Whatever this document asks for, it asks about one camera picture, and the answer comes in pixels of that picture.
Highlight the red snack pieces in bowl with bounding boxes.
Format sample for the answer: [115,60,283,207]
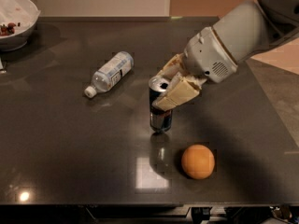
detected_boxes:
[0,22,21,36]

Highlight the Red Bull can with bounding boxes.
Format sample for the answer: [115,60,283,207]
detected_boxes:
[149,76,172,133]

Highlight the clear plastic water bottle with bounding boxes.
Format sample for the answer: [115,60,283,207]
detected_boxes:
[84,51,134,98]

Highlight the white bowl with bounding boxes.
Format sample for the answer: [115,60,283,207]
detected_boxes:
[0,0,40,51]

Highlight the orange fruit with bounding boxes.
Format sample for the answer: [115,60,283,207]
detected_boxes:
[181,145,215,180]

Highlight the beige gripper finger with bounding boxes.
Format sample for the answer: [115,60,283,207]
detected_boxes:
[151,71,208,112]
[157,54,186,79]

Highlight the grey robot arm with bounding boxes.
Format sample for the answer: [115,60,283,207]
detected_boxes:
[153,0,299,111]

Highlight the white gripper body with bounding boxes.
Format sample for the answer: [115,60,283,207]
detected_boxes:
[183,27,237,83]

